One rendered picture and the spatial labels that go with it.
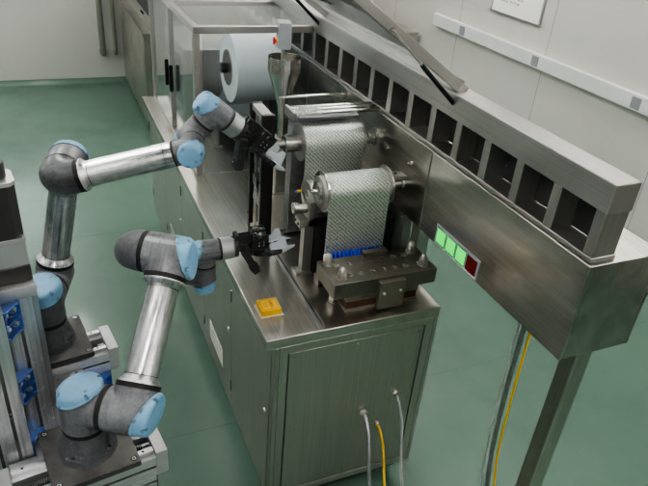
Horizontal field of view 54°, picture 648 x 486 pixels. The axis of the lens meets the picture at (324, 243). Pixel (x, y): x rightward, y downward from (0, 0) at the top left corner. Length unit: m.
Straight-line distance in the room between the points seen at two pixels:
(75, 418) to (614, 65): 4.00
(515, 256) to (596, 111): 3.08
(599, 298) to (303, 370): 1.00
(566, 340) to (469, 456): 1.39
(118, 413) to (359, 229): 1.07
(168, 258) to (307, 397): 0.84
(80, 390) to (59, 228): 0.61
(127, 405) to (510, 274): 1.10
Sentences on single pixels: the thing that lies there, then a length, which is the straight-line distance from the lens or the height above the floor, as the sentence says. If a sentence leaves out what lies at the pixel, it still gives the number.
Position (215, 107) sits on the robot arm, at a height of 1.59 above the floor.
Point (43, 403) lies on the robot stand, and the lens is 2.02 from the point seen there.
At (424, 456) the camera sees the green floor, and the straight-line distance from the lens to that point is 3.02.
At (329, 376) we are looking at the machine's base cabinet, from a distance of 2.28.
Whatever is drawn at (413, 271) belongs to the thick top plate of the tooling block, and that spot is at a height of 1.03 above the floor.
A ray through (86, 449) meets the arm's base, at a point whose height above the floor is 0.88.
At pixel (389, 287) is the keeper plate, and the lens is 2.20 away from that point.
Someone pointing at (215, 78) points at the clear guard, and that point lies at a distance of 3.00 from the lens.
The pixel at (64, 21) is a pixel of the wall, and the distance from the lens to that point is 7.49.
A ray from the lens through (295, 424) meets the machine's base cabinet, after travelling 2.39.
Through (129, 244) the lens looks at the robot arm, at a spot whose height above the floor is 1.31.
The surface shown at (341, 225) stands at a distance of 2.24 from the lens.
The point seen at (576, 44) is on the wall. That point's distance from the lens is 5.02.
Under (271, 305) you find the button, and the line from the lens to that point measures 2.18.
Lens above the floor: 2.22
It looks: 30 degrees down
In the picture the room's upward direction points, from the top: 5 degrees clockwise
